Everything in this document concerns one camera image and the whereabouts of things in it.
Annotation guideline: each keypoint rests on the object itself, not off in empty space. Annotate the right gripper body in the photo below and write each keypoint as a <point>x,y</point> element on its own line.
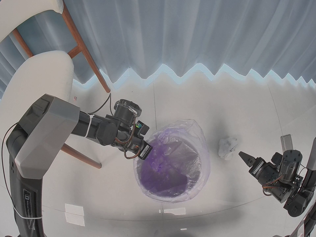
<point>267,173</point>

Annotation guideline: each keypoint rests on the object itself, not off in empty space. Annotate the white cushioned wooden chair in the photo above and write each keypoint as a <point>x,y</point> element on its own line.
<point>42,83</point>

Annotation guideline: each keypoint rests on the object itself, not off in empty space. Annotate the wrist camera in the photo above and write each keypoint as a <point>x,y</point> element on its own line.
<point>143,128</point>
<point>277,158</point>

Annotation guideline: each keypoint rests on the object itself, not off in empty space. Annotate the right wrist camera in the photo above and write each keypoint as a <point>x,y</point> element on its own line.
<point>277,158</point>

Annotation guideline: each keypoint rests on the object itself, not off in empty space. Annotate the white trash bin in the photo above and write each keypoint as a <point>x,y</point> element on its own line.
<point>197,167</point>

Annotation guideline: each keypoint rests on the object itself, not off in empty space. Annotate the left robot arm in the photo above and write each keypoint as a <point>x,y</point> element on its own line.
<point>47,132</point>

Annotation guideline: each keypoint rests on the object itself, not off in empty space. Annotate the pale blue curtain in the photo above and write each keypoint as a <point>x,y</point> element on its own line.
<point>172,21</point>

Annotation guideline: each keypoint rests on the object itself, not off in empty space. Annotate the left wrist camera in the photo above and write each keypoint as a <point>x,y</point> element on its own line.
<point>143,128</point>

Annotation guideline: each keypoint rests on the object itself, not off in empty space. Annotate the purple plastic bag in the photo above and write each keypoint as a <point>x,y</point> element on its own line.
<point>163,179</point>

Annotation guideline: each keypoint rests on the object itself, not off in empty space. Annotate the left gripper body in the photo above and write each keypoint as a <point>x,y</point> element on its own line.
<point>140,149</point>

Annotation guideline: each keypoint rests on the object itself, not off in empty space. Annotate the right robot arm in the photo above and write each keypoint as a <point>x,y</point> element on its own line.
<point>292,164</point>

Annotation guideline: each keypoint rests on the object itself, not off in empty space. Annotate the clear plastic wrapper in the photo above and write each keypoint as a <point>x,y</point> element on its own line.
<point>227,147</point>

